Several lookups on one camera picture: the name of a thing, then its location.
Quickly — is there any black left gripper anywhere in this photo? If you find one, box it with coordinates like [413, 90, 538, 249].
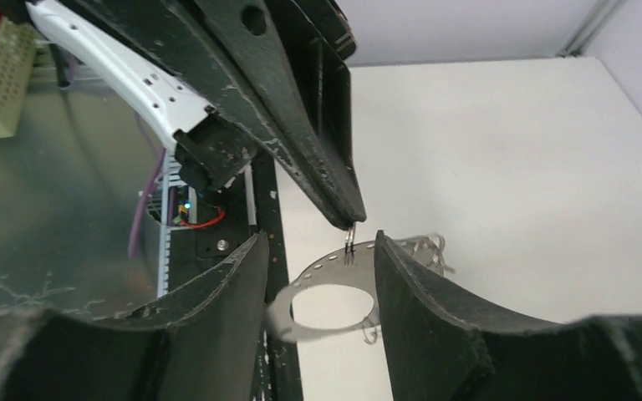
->
[67, 1, 366, 225]

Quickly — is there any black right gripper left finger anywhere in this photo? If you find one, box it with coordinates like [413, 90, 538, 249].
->
[0, 233, 269, 400]

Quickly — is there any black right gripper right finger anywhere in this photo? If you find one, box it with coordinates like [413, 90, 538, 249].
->
[374, 231, 642, 400]

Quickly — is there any metal oval keyring plate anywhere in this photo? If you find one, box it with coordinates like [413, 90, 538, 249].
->
[265, 222, 455, 345]

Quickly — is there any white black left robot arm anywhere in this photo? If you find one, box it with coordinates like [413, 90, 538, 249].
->
[0, 1, 366, 230]

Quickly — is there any cream perforated basket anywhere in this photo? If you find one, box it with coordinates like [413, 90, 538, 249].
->
[0, 18, 37, 139]

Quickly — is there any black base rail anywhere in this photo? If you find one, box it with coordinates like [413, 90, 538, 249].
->
[163, 152, 304, 401]

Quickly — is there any white slotted cable duct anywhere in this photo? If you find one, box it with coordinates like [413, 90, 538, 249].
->
[157, 150, 182, 297]

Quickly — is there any aluminium frame post right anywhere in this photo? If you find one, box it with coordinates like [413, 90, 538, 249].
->
[555, 0, 628, 58]

